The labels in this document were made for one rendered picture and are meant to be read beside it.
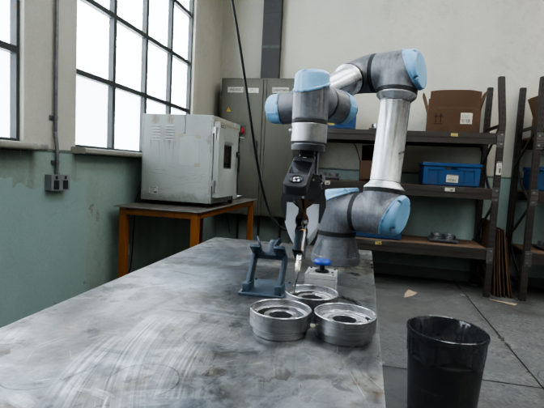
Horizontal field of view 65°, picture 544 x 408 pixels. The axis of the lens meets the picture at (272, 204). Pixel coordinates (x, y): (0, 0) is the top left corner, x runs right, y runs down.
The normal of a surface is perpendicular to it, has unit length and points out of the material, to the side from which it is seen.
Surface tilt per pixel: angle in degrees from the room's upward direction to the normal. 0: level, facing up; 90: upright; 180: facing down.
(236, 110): 90
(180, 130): 90
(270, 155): 90
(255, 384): 0
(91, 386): 0
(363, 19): 90
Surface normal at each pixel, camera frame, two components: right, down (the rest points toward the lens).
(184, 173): -0.18, 0.07
